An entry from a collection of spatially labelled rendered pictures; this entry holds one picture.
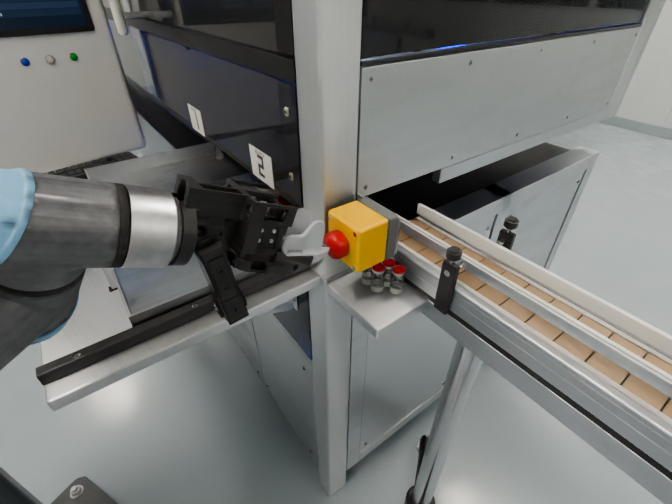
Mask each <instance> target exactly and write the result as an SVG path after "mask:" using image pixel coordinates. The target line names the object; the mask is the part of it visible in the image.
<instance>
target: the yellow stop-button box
mask: <svg viewBox="0 0 672 504"><path fill-rule="evenodd" d="M398 218H399V216H398V215H397V214H395V213H394V212H392V211H390V210H388V209H387V208H385V207H383V206H382V205H380V204H378V203H377V202H375V201H373V200H372V199H370V198H368V197H363V198H360V199H358V200H357V201H353V202H350V203H348V204H345V205H342V206H339V207H337V208H334V209H331V210H330V211H329V213H328V222H329V232H330V231H333V230H336V229H337V230H340V231H341V232H342V233H343V234H344V235H345V237H346V238H347V241H348V244H349V253H348V255H347V256H345V257H343V258H340V260H342V261H343V262H344V263H345V264H347V265H348V266H349V267H350V268H351V269H353V270H354V271H355V272H357V273H359V272H361V271H363V270H365V269H367V268H370V267H372V266H374V265H376V264H378V263H380V262H382V261H384V259H385V260H388V259H390V258H392V257H393V256H394V253H395V244H396V236H397V227H398Z"/></svg>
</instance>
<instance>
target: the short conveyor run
mask: <svg viewBox="0 0 672 504"><path fill-rule="evenodd" d="M417 214H419V215H420V217H417V218H416V219H415V220H412V221H408V220H406V219H405V218H403V217H401V216H400V215H398V214H397V215H398V216H399V218H401V220H400V228H399V236H398V245H397V253H394V256H393V257H392V258H391V259H393V260H395V262H396V264H395V265H401V266H403V267H405V269H406V270H405V281H404V282H405V283H406V284H408V285H409V286H410V287H412V288H413V289H414V290H416V291H417V292H418V293H420V294H421V295H422V296H424V297H425V298H426V299H428V306H427V309H426V310H424V311H422V312H421V313H422V314H424V315H425V316H426V317H428V318H429V319H430V320H431V321H433V322H434V323H435V324H436V325H438V326H439V327H440V328H441V329H443V330H444V331H445V332H447V333H448V334H449V335H450V336H452V337H453V338H454V339H455V340H457V341H458V342H459V343H461V344H462V345H463V346H464V347H466V348H467V349H468V350H469V351H471V352H472V353H473V354H474V355H476V356H477V357H478V358H480V359H481V360H482V361H483V362H485V363H486V364H487V365H488V366H490V367H491V368H492V369H494V370H495V371H496V372H497V373H499V374H500V375H501V376H502V377H504V378H505V379H506V380H507V381H509V382H510V383H511V384H513V385H514V386H515V387H516V388H518V389H519V390H520V391H521V392H523V393H524V394H525V395H527V396H528V397H529V398H530V399H532V400H533V401H534V402H535V403H537V404H538V405H539V406H540V407H542V408H543V409H544V410H546V411H547V412H548V413H549V414H551V415H552V416H553V417H554V418H556V419H557V420H558V421H560V422H561V423H562V424H563V425H565V426H566V427H567V428H568V429H570V430H571V431H572V432H574V433H575V434H576V435H577V436H579V437H580V438H581V439H582V440H584V441H585V442H586V443H587V444H589V445H590V446H591V447H593V448H594V449H595V450H596V451H598V452H599V453H600V454H601V455H603V456H604V457H605V458H607V459H608V460H609V461H610V462H612V463H613V464H614V465H615V466H617V467H618V468H619V469H620V470H622V471H623V472H624V473H626V474H627V475H628V476H629V477H631V478H632V479H633V480H634V481H636V482H637V483H638V484H640V485H641V486H642V487H643V488H645V489H646V490H647V491H648V492H650V493H651V494H652V495H653V496H655V497H656V498H657V499H659V500H660V501H661V502H662V503H664V504H672V336H671V335H669V334H667V333H666V332H664V331H662V330H660V329H658V328H656V327H654V326H652V325H650V324H649V323H647V322H645V321H643V320H641V319H639V318H637V317H635V316H633V315H632V314H630V313H628V312H626V311H624V310H622V309H620V308H618V307H616V306H615V305H613V304H611V303H609V302H607V301H605V300H603V299H601V298H599V297H598V296H596V295H594V294H592V293H590V292H588V291H586V290H584V289H582V288H581V287H579V286H577V285H575V284H573V283H571V282H569V281H567V280H565V279H564V278H562V277H560V276H558V275H556V274H554V273H552V272H550V271H548V270H547V269H545V268H543V267H541V266H539V265H537V264H535V263H533V262H531V261H530V260H528V259H526V258H524V257H522V256H520V255H518V254H516V253H514V252H513V251H511V249H512V246H513V243H514V241H515V238H516V234H515V233H513V232H511V231H512V230H514V229H517V228H518V225H519V220H518V219H517V218H516V217H514V216H509V217H506V218H505V221H504V224H503V225H504V227H505V228H507V229H505V228H502V229H501V230H500V232H499V235H498V239H497V242H494V241H492V240H490V239H488V238H486V237H484V236H482V235H480V234H479V233H477V232H475V231H473V230H471V229H469V228H467V227H465V226H463V225H462V224H460V223H458V222H456V221H454V220H452V219H450V218H448V217H446V216H445V215H443V214H441V213H439V212H437V211H435V210H433V209H431V208H429V207H428V206H426V205H424V204H422V203H419V204H418V206H417Z"/></svg>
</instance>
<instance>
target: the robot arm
mask: <svg viewBox="0 0 672 504"><path fill-rule="evenodd" d="M239 183H240V184H239ZM241 184H246V185H252V186H258V187H252V186H246V185H241ZM278 197H279V195H278V194H277V193H275V192H274V191H273V190H270V189H268V185H267V184H262V183H256V182H250V181H244V180H238V179H233V178H227V181H226V185H225V186H219V185H212V184H206V183H199V182H197V181H196V180H195V179H194V178H193V177H192V176H187V175H181V174H177V178H176V183H175V188H174V192H171V193H170V192H169V190H164V189H157V188H150V187H143V186H135V185H128V184H120V183H112V182H105V181H97V180H90V179H82V178H75V177H67V176H60V175H53V174H45V173H38V172H30V171H29V170H27V169H24V168H12V169H4V168H0V371H1V370H2V369H3V368H4V367H5V366H6V365H7V364H9V363H10V362H11V361H12V360H13V359H14V358H15V357H16V356H18V355H19V354H20V353H21V352H22V351H23V350H24V349H26V348H27V347H28V346H29V345H34V344H36V343H39V342H42V341H45V340H48V339H50V338H51V337H53V336H55V335H56V334H57V333H58V332H60V331H61V330H62V329H63V327H64V326H65V325H66V323H67V322H68V320H69V319H70V317H71V316H72V314H73V313H74V311H75V309H76V306H77V303H78V298H79V290H80V286H81V283H82V280H83V277H84V274H85V270H86V268H164V267H166V266H167V265H168V266H183V265H186V264H187V263H188V262H189V260H190V259H191V257H192V255H193V252H194V254H195V256H196V258H197V261H198V263H199V265H200V267H201V270H202V272H203V274H204V276H205V279H206V281H207V283H208V285H209V287H210V290H211V292H212V294H213V296H212V297H211V299H212V301H213V303H214V309H215V310H216V311H217V312H218V313H219V315H220V316H221V318H223V317H225V319H226V321H228V323H229V325H232V324H234V323H236V322H237V321H239V320H241V319H243V318H245V317H247V316H248V315H249V313H248V311H247V308H246V305H247V302H246V299H245V297H244V293H243V292H242V291H241V289H240V288H239V286H238V284H237V282H236V279H235V276H234V274H233V271H232V268H231V265H232V266H233V268H237V269H239V270H241V271H245V272H255V273H266V274H270V273H277V274H292V273H297V272H299V271H302V270H304V269H307V268H309V267H310V266H311V265H313V264H315V263H317V262H318V261H320V260H321V259H323V258H324V257H325V256H326V255H327V254H328V252H329V250H330V247H328V246H327V245H326V244H323V243H322V242H323V235H324V229H325V224H324V222H323V221H322V220H315V221H313V222H312V223H311V224H310V225H309V219H310V213H309V211H308V210H307V209H306V208H297V207H294V206H286V205H282V204H281V203H280V202H279V201H278ZM284 209H285V210H287V211H286V213H283V212H284Z"/></svg>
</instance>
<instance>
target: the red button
mask: <svg viewBox="0 0 672 504"><path fill-rule="evenodd" d="M323 244H326V245H327V246H328V247H330V250H329V252H328V255H329V256H330V257H331V258H333V259H340V258H343V257H345V256H347V255H348V253H349V244H348V241H347V238H346V237H345V235H344V234H343V233H342V232H341V231H340V230H337V229H336V230H333V231H330V232H328V233H326V235H325V236H324V238H323Z"/></svg>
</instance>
